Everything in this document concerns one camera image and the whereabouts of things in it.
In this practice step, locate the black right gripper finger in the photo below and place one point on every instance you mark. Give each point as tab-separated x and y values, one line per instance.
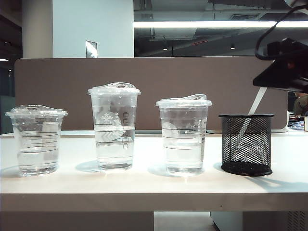
281	77

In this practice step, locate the white straw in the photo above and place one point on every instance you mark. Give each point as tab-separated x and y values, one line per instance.
256	101

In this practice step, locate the black mesh pen holder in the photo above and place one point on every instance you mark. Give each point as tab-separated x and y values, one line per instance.
245	167

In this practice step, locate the person in background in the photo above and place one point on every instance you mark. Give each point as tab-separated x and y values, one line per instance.
300	103

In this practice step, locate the small clear plastic cup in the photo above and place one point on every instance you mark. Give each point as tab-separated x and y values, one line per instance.
36	158

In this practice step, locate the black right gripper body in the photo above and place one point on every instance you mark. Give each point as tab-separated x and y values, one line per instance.
291	51

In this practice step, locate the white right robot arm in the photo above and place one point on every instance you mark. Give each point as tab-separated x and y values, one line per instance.
298	2

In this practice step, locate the brown desk partition panel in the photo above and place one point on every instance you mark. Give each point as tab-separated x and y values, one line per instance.
154	77

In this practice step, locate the long ceiling light strip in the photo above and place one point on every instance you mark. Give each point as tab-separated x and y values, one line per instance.
204	24

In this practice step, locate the silver wall plate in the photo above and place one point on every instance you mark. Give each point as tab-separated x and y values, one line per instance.
91	49

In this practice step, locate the small box with dark rim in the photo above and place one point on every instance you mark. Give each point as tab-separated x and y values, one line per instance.
306	124

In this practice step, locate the medium clear plastic cup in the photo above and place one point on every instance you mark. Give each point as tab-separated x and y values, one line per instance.
184	156

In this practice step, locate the large clear plastic cup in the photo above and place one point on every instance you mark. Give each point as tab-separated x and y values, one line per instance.
115	149

